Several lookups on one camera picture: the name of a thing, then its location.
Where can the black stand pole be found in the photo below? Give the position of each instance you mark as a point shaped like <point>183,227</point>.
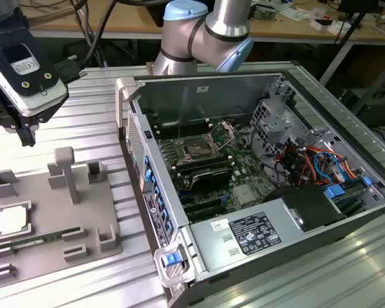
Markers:
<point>351,25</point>

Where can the open grey PC case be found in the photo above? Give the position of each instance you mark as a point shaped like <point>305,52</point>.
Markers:
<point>211,96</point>

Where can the black expansion slot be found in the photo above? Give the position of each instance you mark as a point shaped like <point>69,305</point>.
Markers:
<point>202,207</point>

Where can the black floor equipment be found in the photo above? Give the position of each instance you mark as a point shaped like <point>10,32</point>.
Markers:
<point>377,106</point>

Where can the green motherboard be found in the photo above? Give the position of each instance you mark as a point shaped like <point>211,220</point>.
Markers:
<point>247,167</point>

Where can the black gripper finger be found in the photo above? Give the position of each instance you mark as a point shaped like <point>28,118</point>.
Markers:
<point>27,136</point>

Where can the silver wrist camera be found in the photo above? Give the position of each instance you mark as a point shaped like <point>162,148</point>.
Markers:
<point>41,102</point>

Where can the grey power supply with label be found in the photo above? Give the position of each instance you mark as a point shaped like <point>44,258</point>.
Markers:
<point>218,244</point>

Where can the black RAM slot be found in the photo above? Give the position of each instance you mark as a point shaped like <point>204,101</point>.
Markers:
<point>179,126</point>
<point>202,165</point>

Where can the black graphics card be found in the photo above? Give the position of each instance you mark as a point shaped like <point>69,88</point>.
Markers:
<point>211,179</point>

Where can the black air duct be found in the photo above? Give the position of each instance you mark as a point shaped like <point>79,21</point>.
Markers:
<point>308,205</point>

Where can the blue disk carrier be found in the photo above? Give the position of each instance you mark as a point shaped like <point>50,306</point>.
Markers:
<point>335,193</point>

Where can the green RAM stick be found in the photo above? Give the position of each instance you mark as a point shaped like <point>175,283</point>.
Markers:
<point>48,238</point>

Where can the silver square CPU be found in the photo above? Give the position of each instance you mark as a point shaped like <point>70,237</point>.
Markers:
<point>11,220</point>

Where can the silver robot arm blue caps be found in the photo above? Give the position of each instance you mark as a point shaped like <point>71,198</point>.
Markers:
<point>211,29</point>

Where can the silver chipset heat sink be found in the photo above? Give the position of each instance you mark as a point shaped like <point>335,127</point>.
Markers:
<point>244,195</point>

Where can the blue case latch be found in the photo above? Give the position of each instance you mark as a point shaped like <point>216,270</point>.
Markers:
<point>170,259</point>

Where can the grey parts rack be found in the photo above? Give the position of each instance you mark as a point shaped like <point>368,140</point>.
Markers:
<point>51,205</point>

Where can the silver perforated drive cage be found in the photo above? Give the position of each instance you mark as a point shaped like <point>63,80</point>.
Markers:
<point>272,128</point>

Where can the CPU socket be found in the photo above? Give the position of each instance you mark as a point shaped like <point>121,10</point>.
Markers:
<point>197,149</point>

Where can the white box with dark lid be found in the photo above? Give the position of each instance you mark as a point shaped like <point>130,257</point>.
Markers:
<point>322,24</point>

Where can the long wooden desk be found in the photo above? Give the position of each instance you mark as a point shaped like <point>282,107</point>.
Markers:
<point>131,19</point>

